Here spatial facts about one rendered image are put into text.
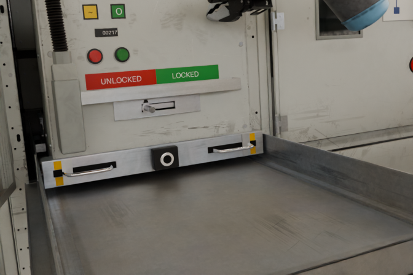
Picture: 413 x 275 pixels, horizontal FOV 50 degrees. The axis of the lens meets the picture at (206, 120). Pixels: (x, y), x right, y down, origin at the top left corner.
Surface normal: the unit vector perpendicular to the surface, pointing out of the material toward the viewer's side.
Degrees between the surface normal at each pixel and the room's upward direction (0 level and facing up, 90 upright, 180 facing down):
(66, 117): 90
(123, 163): 90
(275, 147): 90
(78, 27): 90
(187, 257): 0
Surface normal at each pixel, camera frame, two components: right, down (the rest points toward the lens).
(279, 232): -0.06, -0.99
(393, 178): -0.92, 0.11
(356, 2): -0.02, 0.53
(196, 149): 0.39, 0.11
